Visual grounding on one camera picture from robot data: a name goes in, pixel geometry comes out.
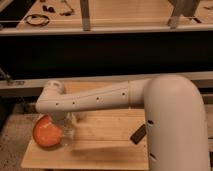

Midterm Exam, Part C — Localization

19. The clear plastic bottle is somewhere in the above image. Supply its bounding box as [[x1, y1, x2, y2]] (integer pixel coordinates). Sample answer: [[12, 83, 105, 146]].
[[61, 113, 76, 146]]

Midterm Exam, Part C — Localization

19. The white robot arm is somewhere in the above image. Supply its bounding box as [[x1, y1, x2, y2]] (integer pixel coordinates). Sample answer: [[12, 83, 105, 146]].
[[36, 74, 211, 171]]

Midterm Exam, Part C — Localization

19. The orange ceramic bowl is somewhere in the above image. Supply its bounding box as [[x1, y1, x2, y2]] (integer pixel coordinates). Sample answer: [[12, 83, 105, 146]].
[[33, 115, 62, 147]]

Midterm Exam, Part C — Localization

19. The metal clamp at left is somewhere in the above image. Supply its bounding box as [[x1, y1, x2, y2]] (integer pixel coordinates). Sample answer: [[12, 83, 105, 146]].
[[0, 68, 25, 88]]

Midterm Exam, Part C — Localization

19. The black rectangular block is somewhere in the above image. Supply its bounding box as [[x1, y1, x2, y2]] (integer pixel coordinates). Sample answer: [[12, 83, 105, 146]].
[[130, 124, 146, 144]]

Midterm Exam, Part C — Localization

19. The small dark object on bench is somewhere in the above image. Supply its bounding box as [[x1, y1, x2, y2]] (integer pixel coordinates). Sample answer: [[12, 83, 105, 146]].
[[42, 5, 55, 13]]

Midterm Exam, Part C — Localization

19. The dark cable on bench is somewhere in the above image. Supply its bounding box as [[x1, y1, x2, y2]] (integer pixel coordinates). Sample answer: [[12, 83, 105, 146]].
[[58, 0, 75, 17]]

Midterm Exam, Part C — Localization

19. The black coiled cable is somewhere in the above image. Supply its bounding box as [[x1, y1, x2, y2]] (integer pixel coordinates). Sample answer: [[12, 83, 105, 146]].
[[23, 13, 51, 28]]

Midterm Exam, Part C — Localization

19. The grey metal post left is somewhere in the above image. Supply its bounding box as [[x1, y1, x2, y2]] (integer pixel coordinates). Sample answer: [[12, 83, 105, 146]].
[[80, 0, 90, 31]]

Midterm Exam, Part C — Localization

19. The grey metal post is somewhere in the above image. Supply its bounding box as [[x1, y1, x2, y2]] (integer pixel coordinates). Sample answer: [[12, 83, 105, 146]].
[[168, 0, 201, 29], [80, 0, 90, 31]]

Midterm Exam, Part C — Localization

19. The grey metal post right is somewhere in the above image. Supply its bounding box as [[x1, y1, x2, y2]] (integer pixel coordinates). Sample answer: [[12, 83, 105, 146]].
[[168, 0, 201, 29]]

